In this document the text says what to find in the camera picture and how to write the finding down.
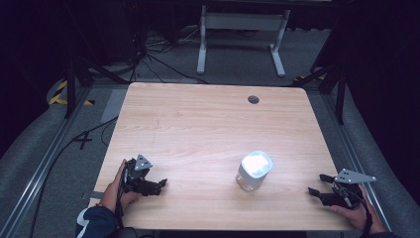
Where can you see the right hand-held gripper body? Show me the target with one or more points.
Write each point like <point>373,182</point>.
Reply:
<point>346,190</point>

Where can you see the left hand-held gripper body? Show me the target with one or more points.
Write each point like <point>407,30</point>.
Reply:
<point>140,177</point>

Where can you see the clear jar with white lid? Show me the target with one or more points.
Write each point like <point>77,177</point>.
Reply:
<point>254,170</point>

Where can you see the person's right hand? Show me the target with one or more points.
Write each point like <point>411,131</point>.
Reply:
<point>358,214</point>

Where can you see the person's left hand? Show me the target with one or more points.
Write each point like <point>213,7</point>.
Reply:
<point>115,191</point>

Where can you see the black tripod stand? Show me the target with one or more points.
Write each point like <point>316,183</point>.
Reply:
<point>333,82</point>
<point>82,76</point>

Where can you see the yellow black hazard tape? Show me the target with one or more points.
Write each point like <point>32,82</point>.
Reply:
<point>64,95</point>

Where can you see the white metal desk frame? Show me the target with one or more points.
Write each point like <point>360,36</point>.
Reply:
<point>242,39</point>

